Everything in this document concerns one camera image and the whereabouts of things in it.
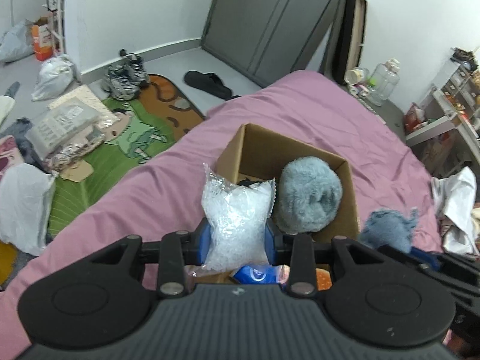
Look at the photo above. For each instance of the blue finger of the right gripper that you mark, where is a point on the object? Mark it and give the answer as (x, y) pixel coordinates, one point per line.
(428, 258)

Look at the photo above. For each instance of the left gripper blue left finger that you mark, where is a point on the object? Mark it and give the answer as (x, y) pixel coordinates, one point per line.
(200, 242)

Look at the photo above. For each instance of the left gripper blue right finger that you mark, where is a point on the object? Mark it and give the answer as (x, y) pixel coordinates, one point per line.
(272, 238)

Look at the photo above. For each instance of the blue tissue pack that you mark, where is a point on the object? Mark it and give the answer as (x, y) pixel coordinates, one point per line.
(259, 274)

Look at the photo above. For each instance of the clear bag white beads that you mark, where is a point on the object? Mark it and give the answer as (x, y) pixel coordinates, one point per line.
(237, 215)

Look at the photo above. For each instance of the blue denim pouch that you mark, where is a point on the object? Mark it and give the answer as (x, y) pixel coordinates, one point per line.
(389, 227)

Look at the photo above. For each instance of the black felt pouch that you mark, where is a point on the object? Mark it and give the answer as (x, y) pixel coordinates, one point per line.
(246, 182)

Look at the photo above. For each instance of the grey plush paw slipper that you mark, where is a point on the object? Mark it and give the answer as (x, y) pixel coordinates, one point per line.
(309, 194)

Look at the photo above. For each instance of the plush hamburger toy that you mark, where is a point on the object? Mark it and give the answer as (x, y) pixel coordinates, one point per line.
(323, 279)

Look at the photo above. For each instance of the brown cardboard box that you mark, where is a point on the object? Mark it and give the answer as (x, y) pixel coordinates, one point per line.
(262, 175)

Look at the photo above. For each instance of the pink bed sheet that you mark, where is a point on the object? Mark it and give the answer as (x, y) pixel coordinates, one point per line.
(303, 109)

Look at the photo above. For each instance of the white crumpled cloth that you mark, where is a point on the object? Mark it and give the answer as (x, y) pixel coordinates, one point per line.
(454, 198)

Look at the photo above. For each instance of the green cartoon floor mat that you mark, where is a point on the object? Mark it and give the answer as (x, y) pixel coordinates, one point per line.
(147, 126)

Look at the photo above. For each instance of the white desk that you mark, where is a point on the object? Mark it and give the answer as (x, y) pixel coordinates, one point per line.
(451, 120)

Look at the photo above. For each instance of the red basket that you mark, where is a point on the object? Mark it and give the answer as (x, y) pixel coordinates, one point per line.
(413, 117)

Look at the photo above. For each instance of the black slipper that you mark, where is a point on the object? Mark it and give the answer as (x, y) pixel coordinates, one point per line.
(209, 83)

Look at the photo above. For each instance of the packaged grey bedding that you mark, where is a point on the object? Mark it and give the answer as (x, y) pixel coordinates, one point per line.
(59, 125)

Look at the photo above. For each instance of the grey sneakers pair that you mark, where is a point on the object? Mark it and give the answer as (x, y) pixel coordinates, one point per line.
(125, 80)

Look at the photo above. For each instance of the white drawer organizer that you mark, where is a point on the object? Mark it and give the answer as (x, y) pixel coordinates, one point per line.
(460, 89)

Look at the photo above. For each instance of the white paper cup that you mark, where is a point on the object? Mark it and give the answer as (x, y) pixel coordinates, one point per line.
(356, 76)

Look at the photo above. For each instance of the clear plastic water jug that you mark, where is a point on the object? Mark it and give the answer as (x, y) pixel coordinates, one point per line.
(383, 81)

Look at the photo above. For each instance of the black framed cardboard tray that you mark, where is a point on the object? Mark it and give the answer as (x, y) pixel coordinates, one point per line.
(350, 40)

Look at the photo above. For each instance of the white plastic bag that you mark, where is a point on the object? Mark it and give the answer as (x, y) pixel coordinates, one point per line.
(56, 74)

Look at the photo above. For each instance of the grey door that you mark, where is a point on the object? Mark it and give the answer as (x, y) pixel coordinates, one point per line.
(267, 39)

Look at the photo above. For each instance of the orange cardboard box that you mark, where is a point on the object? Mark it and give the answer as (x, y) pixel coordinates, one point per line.
(42, 39)

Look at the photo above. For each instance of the grey plastic bag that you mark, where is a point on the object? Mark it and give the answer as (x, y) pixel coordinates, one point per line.
(17, 43)

